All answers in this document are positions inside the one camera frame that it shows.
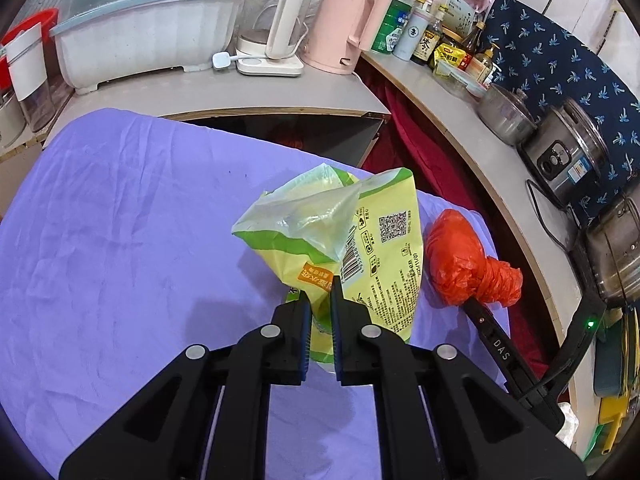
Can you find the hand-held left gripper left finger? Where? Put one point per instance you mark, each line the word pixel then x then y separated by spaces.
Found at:
pixel 303 335

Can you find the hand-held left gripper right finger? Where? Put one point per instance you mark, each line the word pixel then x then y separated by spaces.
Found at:
pixel 336 335

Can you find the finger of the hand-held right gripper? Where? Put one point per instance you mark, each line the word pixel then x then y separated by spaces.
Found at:
pixel 478 317

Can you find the red orange plastic bag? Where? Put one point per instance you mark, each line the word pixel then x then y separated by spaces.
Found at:
pixel 455 255

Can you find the green yellow snack bag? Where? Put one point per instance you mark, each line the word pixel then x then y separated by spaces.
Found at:
pixel 380 260

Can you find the blue basins yellow rim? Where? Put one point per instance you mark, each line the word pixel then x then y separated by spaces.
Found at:
pixel 607 370

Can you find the yellow pot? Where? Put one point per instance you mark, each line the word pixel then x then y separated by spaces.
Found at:
pixel 612 410

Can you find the black induction cooker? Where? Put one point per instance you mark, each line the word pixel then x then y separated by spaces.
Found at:
pixel 582 260

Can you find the large steel steamer pot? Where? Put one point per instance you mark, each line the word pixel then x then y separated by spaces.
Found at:
pixel 615 250

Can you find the steel rice cooker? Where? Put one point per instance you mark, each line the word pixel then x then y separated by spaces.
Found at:
pixel 565 160

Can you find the small steel pot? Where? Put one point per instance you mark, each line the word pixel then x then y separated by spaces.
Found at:
pixel 505 120

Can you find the clear food container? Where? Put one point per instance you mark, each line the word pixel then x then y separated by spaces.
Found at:
pixel 465 85

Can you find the pump bottle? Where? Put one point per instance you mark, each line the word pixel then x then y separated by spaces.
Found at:
pixel 485 65

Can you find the yellow label jar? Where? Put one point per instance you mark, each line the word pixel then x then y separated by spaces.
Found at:
pixel 447 55

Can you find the blue printed cloth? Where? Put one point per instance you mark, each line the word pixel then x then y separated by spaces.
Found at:
pixel 550 60

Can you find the dark bottle red label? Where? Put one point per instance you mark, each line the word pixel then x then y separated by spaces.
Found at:
pixel 472 45

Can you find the dark bottle white label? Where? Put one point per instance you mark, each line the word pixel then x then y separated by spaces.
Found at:
pixel 425 47

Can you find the white plug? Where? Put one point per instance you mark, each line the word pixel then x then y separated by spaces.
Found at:
pixel 223 60

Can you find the pale blue bottle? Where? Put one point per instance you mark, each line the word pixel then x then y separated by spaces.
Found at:
pixel 412 35

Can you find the green can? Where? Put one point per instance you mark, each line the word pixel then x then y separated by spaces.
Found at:
pixel 392 25

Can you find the white green carton box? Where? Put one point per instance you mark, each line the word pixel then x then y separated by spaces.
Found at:
pixel 457 10

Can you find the pink electric kettle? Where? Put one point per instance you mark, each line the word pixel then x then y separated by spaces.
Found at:
pixel 335 25

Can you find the white glass kettle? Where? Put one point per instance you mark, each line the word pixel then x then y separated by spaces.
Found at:
pixel 280 20

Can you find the white covered dish rack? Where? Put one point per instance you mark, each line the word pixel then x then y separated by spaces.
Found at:
pixel 150 45

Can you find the red basin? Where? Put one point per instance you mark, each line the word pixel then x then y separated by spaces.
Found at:
pixel 30 20

